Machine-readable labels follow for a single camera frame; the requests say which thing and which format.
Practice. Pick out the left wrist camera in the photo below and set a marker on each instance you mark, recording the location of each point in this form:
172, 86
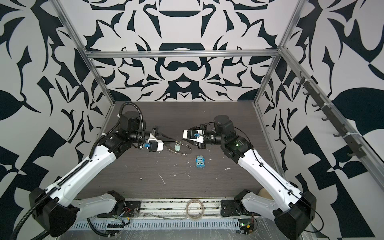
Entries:
153, 144

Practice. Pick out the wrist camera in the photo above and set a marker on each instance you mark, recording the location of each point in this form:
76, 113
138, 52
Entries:
153, 144
193, 135

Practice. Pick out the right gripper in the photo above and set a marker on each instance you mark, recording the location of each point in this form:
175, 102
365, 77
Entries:
193, 142

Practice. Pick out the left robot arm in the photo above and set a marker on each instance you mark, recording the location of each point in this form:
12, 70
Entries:
56, 209

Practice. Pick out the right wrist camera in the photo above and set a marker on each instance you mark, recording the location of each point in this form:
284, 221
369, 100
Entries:
193, 135

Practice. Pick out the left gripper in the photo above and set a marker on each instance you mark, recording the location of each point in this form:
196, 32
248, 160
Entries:
164, 139

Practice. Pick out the blue robot toy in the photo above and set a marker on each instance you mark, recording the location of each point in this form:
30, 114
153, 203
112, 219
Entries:
200, 162

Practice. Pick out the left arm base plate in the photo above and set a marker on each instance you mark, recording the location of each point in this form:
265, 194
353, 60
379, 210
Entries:
130, 209

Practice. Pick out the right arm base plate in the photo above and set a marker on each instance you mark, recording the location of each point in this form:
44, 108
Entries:
232, 208

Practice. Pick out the pale green key tag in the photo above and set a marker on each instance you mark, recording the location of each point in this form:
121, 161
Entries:
178, 147

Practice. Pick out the white cable duct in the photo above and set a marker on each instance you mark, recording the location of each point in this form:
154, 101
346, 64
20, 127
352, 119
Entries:
186, 224

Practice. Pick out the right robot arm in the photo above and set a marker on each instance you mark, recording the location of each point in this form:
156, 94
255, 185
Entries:
291, 209

